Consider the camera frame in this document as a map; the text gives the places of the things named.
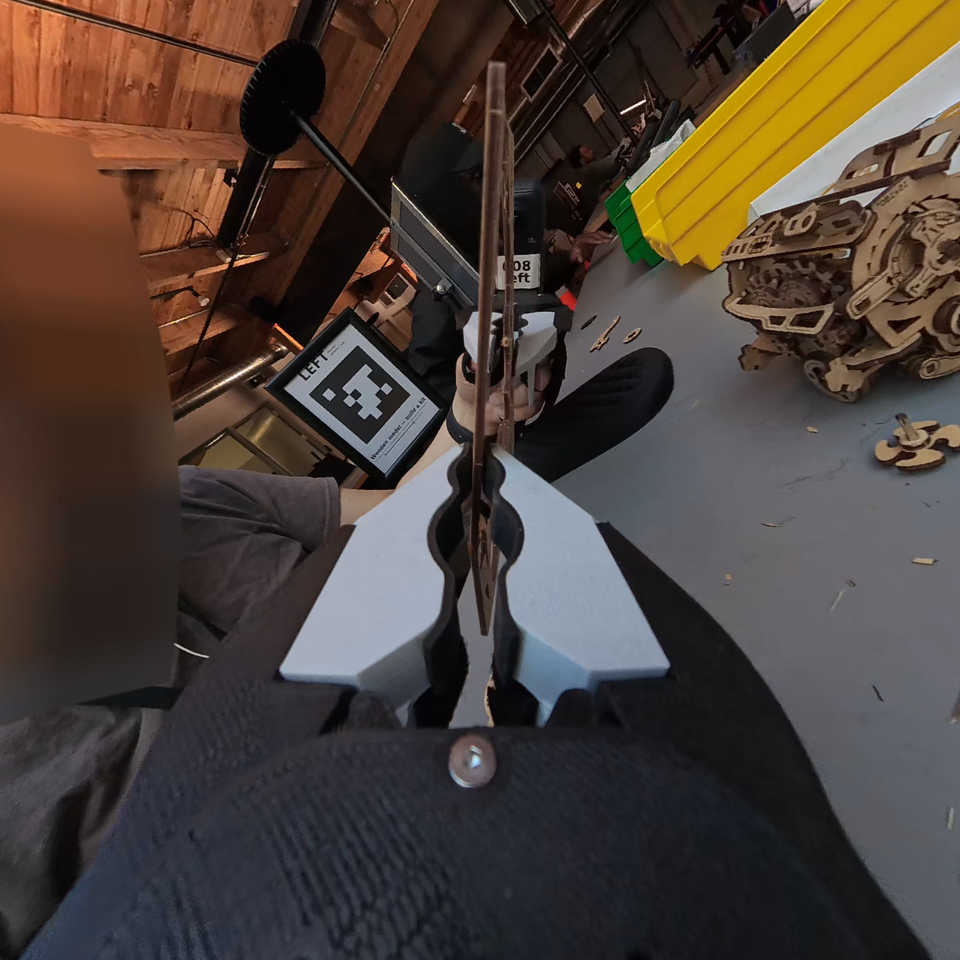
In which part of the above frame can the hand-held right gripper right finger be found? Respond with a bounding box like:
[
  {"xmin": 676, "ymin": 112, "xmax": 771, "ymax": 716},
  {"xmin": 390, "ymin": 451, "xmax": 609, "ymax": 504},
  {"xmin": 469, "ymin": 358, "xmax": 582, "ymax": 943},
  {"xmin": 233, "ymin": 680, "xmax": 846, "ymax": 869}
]
[{"xmin": 491, "ymin": 450, "xmax": 672, "ymax": 727}]

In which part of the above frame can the wooden submarine model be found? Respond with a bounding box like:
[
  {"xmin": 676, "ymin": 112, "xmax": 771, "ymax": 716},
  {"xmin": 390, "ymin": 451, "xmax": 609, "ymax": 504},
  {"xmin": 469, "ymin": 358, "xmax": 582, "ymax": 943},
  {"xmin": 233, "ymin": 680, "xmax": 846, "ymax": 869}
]
[{"xmin": 720, "ymin": 112, "xmax": 960, "ymax": 405}]

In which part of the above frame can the person's left forearm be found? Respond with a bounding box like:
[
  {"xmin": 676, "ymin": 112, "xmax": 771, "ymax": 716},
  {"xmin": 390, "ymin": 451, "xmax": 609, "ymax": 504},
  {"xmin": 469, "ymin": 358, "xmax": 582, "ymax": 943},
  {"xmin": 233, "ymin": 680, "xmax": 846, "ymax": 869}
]
[{"xmin": 339, "ymin": 442, "xmax": 460, "ymax": 528}]

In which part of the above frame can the person's left hand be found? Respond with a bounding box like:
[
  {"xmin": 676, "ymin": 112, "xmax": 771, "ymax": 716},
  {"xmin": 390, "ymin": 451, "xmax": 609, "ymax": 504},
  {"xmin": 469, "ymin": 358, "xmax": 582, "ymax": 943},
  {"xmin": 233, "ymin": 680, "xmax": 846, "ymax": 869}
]
[{"xmin": 448, "ymin": 351, "xmax": 547, "ymax": 444}]

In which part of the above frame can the white cardboard box tray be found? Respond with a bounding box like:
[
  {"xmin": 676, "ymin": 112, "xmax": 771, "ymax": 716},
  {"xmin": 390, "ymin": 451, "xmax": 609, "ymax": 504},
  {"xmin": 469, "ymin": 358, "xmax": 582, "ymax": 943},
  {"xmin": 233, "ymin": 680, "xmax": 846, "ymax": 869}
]
[{"xmin": 748, "ymin": 41, "xmax": 960, "ymax": 226}]

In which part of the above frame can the grey metal framed panel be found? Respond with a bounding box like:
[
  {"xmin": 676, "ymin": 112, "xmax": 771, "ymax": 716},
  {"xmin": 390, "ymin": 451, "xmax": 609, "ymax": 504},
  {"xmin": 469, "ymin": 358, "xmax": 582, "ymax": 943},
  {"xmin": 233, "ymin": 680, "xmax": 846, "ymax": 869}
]
[{"xmin": 388, "ymin": 182, "xmax": 483, "ymax": 303}]

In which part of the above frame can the green plastic bin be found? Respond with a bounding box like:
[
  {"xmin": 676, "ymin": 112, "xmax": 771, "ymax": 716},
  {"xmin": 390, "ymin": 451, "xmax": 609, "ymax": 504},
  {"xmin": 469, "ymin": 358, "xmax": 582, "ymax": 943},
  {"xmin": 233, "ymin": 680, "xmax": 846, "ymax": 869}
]
[{"xmin": 603, "ymin": 178, "xmax": 666, "ymax": 269}]

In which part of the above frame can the black round disc on pole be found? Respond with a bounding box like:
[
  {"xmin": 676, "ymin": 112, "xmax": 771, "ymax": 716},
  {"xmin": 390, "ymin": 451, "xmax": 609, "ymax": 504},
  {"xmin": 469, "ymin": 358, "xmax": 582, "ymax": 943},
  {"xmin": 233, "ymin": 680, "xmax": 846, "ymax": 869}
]
[{"xmin": 238, "ymin": 39, "xmax": 395, "ymax": 220}]

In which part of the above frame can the silver air duct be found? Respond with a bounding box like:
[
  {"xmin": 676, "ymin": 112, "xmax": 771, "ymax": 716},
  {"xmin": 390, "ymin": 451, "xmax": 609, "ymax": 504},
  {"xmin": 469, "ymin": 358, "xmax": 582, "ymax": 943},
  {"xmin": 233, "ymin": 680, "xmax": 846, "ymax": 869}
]
[{"xmin": 171, "ymin": 341, "xmax": 292, "ymax": 421}]

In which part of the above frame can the black framed marker sign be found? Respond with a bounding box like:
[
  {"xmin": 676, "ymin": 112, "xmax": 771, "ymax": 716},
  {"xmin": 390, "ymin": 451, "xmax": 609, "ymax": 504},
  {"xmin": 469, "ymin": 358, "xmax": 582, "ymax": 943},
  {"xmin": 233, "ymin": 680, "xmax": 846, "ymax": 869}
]
[{"xmin": 264, "ymin": 306, "xmax": 445, "ymax": 483}]

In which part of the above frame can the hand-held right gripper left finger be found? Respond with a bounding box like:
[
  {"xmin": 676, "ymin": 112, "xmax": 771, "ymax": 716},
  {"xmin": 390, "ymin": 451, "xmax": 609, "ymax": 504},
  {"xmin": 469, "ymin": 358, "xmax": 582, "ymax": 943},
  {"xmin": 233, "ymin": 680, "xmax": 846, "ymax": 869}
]
[{"xmin": 277, "ymin": 447, "xmax": 474, "ymax": 727}]

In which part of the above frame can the yellow plastic bin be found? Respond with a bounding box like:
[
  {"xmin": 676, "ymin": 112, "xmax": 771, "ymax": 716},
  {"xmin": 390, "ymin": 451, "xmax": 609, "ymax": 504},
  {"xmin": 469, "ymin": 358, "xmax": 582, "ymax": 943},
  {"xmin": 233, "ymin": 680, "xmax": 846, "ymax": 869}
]
[{"xmin": 630, "ymin": 0, "xmax": 960, "ymax": 271}]

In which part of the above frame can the laser-cut plywood parts sheet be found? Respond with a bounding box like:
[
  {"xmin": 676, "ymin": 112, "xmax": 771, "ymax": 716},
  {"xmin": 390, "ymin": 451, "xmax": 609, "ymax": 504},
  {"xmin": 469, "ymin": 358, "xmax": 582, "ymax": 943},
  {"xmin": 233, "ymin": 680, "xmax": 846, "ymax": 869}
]
[{"xmin": 468, "ymin": 60, "xmax": 520, "ymax": 702}]

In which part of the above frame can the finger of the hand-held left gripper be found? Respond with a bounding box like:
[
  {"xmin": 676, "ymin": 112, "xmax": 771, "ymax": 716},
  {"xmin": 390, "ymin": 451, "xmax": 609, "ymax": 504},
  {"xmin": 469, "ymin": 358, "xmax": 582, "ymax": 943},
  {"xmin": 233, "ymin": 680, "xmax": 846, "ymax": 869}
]
[
  {"xmin": 514, "ymin": 312, "xmax": 561, "ymax": 397},
  {"xmin": 459, "ymin": 311, "xmax": 504, "ymax": 380}
]

